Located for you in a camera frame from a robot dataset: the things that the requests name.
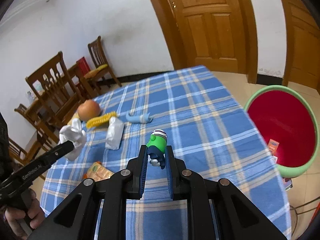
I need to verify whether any clear plastic bag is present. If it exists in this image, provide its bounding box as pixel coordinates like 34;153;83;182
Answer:
105;116;125;150

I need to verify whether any near wooden door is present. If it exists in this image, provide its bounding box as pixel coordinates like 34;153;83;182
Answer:
151;0;258;83

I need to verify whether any white tissue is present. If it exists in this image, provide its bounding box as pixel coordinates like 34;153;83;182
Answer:
59;119;87;161

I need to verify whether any black cable on floor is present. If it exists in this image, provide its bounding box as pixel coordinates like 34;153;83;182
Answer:
290;195;320;238

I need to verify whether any near wooden chair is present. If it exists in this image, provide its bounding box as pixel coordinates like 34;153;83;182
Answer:
25;51;85;129

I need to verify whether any red green trash bin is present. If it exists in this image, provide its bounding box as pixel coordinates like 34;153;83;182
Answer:
245;85;319;178

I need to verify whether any far wooden chair with cushion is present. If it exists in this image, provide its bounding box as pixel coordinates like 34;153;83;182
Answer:
85;36;122;94

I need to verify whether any yellow foam fruit net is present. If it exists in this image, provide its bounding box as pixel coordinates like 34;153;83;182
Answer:
86;111;118;129

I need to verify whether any red chair behind table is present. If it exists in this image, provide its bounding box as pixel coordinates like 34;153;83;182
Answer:
76;57;91;75

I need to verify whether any wooden door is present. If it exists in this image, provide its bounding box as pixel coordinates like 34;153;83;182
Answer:
151;0;258;83
281;0;319;90

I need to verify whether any person's left hand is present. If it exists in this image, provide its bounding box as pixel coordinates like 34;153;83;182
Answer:
5;189;45;239

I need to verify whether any orange box in bin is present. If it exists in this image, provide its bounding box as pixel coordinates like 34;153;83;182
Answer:
268;139;279;163

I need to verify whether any wooden dining table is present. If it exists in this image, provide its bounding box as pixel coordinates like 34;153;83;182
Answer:
22;63;86;120

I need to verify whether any low wooden chair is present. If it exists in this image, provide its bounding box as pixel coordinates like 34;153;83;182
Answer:
9;104;58;165

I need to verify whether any green toy figure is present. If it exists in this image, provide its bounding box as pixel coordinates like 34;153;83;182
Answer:
146;129;168;170

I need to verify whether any red apple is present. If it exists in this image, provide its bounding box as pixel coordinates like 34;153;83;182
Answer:
77;99;101;122

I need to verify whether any far wooden door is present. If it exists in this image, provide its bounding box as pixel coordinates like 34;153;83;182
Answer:
281;0;319;90

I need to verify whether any blue plaid tablecloth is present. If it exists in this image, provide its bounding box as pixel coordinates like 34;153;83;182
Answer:
40;66;291;238

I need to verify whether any light blue toy handle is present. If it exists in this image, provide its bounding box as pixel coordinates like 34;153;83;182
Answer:
126;113;153;124

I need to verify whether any colourful floor mat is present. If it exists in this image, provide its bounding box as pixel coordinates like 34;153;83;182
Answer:
283;178;293;191

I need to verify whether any orange snack wrapper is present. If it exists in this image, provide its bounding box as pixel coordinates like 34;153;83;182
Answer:
83;161;114;181

